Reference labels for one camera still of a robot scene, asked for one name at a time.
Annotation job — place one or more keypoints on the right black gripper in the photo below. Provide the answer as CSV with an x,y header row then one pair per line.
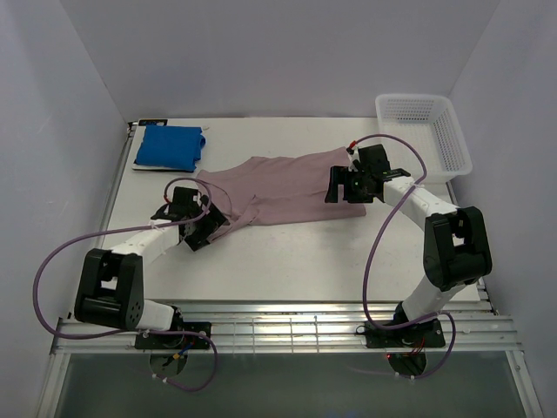
x,y
339,175

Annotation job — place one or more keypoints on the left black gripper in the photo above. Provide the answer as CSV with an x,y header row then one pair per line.
x,y
213,219

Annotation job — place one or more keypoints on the blue tank top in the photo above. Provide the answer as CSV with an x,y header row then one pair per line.
x,y
177,147

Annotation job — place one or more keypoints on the pink garment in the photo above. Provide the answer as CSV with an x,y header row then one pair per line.
x,y
276,191

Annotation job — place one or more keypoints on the black white striped tank top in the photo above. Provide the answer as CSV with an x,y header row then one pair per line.
x,y
147,168

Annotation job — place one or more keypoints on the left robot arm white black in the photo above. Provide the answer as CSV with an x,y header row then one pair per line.
x,y
111,286

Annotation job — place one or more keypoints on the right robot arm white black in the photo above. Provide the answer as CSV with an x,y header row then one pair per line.
x,y
456,252

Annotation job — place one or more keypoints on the white plastic basket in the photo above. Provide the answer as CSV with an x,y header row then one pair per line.
x,y
423,126

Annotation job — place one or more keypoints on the blue label sticker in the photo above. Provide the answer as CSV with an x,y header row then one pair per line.
x,y
153,122

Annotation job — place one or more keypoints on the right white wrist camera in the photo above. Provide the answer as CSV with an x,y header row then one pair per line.
x,y
352,150

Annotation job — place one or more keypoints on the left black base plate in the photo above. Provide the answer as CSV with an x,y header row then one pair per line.
x,y
186,334

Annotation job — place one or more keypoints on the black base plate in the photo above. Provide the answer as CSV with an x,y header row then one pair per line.
x,y
186,334
426,334

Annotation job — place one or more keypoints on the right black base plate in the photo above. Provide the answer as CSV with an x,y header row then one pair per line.
x,y
426,334

